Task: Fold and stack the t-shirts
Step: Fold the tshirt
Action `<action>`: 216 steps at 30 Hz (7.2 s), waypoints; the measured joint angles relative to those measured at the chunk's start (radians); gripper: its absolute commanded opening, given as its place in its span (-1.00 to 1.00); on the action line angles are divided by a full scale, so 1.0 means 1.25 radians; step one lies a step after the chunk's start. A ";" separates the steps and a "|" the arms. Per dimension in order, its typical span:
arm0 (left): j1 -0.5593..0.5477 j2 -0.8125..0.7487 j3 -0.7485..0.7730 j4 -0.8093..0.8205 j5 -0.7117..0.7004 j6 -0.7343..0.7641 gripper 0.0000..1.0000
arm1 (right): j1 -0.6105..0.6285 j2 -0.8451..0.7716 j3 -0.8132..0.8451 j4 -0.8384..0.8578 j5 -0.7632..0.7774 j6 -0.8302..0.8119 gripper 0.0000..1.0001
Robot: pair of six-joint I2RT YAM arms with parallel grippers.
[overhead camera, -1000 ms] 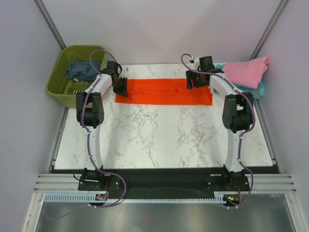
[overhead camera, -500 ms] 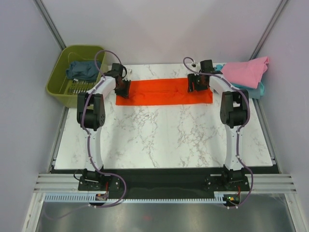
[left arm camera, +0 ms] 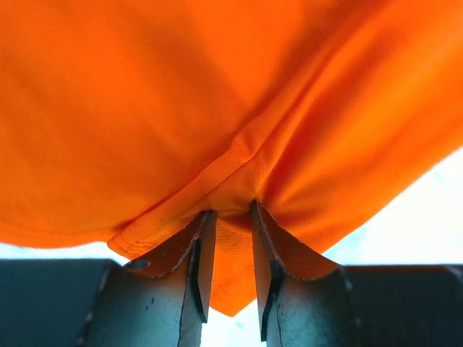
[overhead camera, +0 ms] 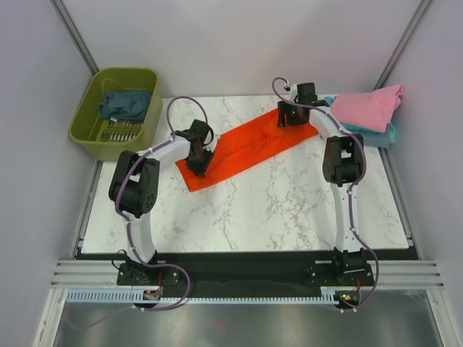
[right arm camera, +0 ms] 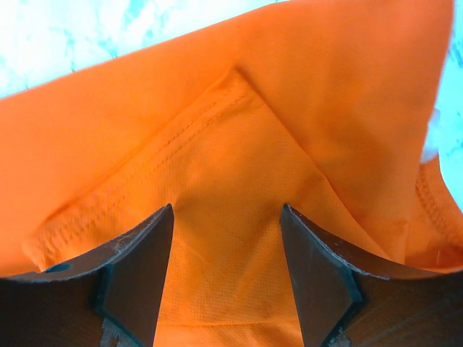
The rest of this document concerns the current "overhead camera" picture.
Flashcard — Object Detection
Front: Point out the orange t shirt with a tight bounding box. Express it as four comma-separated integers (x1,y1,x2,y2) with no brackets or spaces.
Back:
176,109,318,192

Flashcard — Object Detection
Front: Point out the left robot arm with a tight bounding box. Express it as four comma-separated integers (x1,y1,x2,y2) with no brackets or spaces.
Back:
109,119,220,284

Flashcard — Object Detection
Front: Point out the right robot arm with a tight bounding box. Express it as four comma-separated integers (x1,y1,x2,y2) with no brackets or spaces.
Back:
271,77,366,285

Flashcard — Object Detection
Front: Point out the pink folded t shirt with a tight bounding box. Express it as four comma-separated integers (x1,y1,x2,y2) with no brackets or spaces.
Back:
331,85,403,133

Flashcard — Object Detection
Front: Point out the olive green plastic basket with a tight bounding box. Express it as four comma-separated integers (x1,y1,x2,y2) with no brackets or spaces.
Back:
69,67,162,161

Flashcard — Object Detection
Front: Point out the dark blue crumpled t shirt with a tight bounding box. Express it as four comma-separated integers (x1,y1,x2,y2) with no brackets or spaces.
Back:
98,90,152,123

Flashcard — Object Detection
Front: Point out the teal folded t shirt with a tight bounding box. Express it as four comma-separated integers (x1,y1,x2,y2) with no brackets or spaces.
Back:
324,96,396,148

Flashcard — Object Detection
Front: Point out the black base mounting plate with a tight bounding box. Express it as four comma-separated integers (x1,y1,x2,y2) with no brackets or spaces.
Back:
116,251,374,295

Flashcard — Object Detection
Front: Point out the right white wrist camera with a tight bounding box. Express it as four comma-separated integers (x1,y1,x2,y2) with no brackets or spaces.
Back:
284,84,298,103

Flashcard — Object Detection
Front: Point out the light blue cable duct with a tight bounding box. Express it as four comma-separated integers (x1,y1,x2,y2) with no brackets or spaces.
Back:
65,286,359,304

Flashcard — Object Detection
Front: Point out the aluminium rail frame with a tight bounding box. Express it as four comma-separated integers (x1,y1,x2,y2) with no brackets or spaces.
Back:
33,250,461,346

